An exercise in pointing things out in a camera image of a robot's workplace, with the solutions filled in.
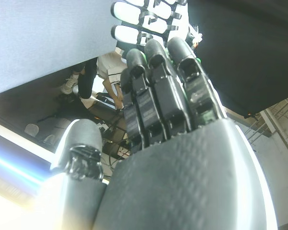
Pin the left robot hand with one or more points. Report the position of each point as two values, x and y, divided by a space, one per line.
182 179

